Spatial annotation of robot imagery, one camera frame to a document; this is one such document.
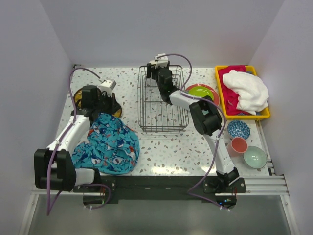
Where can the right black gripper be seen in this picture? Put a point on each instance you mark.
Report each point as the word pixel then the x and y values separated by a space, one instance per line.
pixel 151 69

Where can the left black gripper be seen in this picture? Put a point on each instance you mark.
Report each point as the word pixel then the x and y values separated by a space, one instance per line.
pixel 114 105

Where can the pink cup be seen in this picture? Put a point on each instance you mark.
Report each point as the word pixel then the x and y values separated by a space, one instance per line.
pixel 237 147

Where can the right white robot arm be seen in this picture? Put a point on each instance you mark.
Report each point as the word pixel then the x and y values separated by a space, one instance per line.
pixel 207 120

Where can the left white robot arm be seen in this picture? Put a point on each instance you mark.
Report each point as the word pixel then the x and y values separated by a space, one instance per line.
pixel 53 166

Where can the yellow brown plate far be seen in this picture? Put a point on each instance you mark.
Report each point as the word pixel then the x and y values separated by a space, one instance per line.
pixel 78 98

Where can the yellow brown plate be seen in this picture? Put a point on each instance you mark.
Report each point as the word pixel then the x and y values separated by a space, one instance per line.
pixel 118 110
pixel 78 98

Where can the yellow brown plate near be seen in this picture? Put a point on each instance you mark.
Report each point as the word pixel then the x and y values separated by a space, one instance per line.
pixel 118 110

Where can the green red plate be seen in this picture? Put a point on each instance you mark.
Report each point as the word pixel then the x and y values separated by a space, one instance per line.
pixel 202 90

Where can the blue shark print cloth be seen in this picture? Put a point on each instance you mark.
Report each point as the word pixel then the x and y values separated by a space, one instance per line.
pixel 111 147

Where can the pink red cloth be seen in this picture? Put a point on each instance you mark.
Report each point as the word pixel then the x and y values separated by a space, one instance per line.
pixel 229 99

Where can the yellow plastic bin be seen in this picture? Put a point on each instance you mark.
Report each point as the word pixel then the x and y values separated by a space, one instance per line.
pixel 264 114

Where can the blue patterned bowl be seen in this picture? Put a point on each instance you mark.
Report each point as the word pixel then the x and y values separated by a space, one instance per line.
pixel 238 129

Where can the white towel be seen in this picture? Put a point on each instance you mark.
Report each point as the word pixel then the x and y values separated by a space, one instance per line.
pixel 253 94

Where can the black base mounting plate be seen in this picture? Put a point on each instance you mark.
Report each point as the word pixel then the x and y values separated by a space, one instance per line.
pixel 114 189

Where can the pale green bowl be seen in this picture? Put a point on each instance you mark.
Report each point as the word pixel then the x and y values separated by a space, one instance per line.
pixel 255 157

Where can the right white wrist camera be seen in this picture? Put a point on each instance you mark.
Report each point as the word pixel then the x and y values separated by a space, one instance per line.
pixel 161 61

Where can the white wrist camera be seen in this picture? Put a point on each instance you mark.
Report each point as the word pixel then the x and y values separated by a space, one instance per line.
pixel 161 61
pixel 107 85

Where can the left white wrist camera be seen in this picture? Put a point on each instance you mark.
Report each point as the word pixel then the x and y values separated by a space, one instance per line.
pixel 107 85

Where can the wire dish rack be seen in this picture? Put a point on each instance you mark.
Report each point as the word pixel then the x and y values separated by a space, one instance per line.
pixel 154 114

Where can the aluminium front rail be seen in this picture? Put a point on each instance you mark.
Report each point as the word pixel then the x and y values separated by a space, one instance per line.
pixel 255 185

